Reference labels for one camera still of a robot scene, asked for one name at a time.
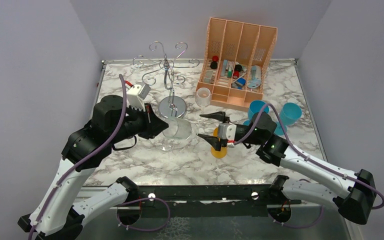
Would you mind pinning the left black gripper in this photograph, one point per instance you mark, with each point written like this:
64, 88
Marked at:
153, 125

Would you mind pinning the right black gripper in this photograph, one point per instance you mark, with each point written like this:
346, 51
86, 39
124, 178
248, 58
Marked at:
213, 141

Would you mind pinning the ribbed clear glass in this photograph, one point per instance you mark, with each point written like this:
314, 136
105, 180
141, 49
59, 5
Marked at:
180, 129

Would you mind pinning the tall clear wine glass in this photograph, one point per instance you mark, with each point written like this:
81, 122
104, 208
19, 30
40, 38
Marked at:
166, 145

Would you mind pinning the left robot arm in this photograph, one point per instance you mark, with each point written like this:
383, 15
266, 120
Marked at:
59, 217

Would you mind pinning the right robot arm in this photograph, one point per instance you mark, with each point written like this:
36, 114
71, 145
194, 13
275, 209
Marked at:
352, 193

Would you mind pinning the chrome wine glass rack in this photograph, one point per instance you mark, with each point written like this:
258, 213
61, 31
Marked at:
172, 105

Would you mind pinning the short clear wine glass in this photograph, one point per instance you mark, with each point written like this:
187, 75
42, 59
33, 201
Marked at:
202, 98

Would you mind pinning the orange plastic goblet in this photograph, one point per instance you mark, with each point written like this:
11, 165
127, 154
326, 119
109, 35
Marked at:
223, 151

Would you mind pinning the blue plastic goblet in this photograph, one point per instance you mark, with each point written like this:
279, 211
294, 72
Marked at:
254, 108
290, 113

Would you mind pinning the peach desk organizer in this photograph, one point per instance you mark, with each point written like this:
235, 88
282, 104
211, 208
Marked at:
236, 58

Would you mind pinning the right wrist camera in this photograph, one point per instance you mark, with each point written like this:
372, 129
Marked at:
227, 131

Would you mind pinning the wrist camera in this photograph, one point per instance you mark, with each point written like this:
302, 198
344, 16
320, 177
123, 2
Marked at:
227, 131
136, 95

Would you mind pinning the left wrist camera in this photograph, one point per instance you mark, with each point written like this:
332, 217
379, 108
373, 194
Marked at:
136, 95

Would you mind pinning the black base frame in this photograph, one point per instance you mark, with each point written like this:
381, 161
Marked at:
195, 201

